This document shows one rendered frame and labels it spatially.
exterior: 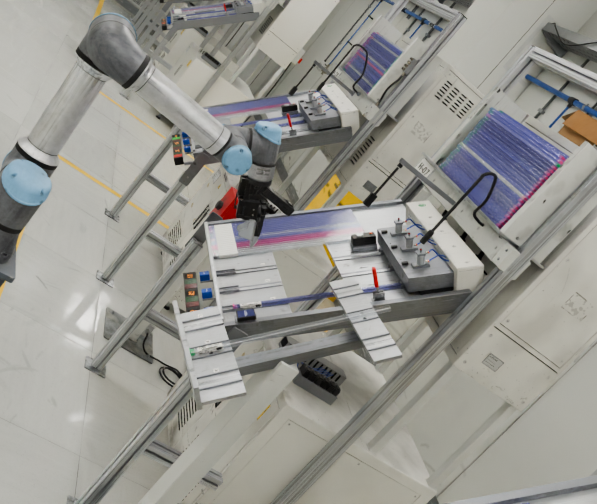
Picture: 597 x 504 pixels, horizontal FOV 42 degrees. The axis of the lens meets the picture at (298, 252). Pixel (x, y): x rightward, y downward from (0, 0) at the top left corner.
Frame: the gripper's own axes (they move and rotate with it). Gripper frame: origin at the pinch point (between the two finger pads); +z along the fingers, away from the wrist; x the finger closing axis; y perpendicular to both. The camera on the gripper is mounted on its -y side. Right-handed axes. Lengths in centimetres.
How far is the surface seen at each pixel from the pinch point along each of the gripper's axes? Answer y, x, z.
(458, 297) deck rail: -56, 21, 0
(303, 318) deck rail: -13.3, 21.0, 11.3
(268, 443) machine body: -12, 21, 55
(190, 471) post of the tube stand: 14, 45, 46
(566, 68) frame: -93, -26, -61
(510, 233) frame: -64, 23, -22
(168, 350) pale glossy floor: 9, -93, 98
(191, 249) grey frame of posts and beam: 12, -49, 27
